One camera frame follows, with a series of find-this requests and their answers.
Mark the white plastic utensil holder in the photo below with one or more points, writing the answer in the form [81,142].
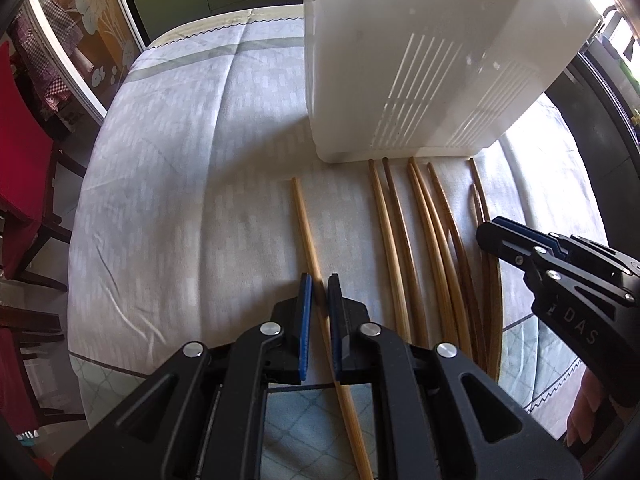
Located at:
[400,60]

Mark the red upholstered wooden chair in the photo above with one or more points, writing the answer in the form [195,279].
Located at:
[20,160]
[15,375]

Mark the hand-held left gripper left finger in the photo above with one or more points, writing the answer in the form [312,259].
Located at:
[305,325]

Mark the brown wooden chopstick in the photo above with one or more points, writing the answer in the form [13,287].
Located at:
[385,230]

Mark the bunch of brown chopsticks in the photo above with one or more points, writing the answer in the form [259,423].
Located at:
[460,310]

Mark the light wooden chopstick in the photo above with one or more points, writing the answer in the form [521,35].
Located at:
[307,240]

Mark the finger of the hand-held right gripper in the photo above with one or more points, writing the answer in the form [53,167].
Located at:
[502,242]
[537,236]

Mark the floral glass sliding door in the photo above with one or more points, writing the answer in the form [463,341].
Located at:
[100,35]

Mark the person's right hand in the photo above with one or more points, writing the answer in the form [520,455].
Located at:
[586,410]

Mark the grey patterned tablecloth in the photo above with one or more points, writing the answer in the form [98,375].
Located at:
[200,160]

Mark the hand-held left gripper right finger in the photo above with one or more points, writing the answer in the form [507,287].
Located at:
[334,330]

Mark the checked hanging cloth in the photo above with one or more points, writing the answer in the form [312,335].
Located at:
[50,75]

